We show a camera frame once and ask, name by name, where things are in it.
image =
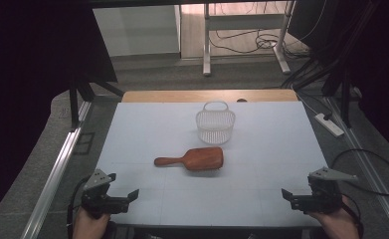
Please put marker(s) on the black metal stand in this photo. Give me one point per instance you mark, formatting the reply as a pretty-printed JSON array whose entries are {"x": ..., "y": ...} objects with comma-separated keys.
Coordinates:
[
  {"x": 74, "y": 99},
  {"x": 346, "y": 96}
]

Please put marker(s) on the black plug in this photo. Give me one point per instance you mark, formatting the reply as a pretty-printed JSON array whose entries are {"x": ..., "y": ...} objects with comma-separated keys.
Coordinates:
[{"x": 328, "y": 116}]

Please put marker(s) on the person's left hand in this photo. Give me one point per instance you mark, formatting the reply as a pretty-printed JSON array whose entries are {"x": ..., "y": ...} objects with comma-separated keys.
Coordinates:
[{"x": 89, "y": 227}]

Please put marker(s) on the white power strip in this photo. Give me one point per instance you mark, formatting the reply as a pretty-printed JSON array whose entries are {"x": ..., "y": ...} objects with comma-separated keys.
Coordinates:
[{"x": 329, "y": 125}]

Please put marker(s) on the wooden table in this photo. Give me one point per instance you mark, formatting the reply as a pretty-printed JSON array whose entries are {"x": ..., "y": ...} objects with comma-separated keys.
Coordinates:
[{"x": 168, "y": 96}]

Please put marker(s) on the white plastic basket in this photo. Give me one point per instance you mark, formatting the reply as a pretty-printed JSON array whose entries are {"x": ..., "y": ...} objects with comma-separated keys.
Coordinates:
[{"x": 215, "y": 127}]

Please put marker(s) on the pale blue table mat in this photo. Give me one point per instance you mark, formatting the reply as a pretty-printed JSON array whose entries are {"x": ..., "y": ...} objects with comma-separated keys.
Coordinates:
[{"x": 149, "y": 132}]

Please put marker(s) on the dark curtain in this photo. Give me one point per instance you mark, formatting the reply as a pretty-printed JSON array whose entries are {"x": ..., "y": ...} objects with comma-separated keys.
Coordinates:
[
  {"x": 26, "y": 66},
  {"x": 387, "y": 66}
]

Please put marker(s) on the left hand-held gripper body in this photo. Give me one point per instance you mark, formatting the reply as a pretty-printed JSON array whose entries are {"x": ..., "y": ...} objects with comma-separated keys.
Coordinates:
[{"x": 99, "y": 199}]

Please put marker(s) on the white desk frame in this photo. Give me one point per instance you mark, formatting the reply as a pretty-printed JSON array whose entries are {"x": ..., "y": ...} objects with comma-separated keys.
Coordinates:
[{"x": 207, "y": 49}]

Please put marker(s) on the wooden hairbrush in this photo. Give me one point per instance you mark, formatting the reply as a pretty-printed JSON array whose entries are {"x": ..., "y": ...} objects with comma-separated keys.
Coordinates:
[{"x": 202, "y": 158}]

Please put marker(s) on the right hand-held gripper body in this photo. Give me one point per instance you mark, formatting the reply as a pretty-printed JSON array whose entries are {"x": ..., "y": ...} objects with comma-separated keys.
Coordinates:
[{"x": 324, "y": 199}]

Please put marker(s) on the person's right hand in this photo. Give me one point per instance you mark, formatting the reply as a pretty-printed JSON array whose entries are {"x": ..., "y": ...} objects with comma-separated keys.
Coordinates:
[{"x": 339, "y": 225}]

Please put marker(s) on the aluminium rail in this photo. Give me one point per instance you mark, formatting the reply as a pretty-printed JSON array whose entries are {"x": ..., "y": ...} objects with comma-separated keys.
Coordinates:
[
  {"x": 54, "y": 179},
  {"x": 367, "y": 159}
]

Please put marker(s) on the white partition panel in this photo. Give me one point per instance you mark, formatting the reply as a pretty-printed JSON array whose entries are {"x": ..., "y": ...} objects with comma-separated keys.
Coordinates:
[{"x": 135, "y": 30}]

